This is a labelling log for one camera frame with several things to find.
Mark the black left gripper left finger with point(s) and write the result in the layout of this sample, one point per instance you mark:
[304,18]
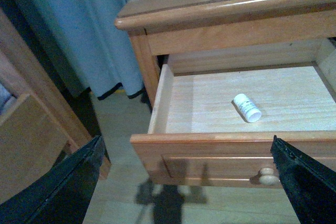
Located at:
[63,194]

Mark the white medicine bottle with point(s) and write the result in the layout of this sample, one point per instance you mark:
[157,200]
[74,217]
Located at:
[250,112]

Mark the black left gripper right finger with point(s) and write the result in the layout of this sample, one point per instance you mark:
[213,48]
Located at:
[308,184]

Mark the grey curtain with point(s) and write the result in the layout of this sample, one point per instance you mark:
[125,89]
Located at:
[100,54]

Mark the wooden drawer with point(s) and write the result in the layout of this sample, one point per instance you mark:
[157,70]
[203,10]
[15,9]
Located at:
[197,136]

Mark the wooden nightstand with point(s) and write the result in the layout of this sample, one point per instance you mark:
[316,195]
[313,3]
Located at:
[209,35]

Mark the checkered covered mattress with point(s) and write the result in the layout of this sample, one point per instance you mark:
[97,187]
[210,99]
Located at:
[7,99]

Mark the wooden bed frame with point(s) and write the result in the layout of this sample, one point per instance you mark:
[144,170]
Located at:
[39,124]

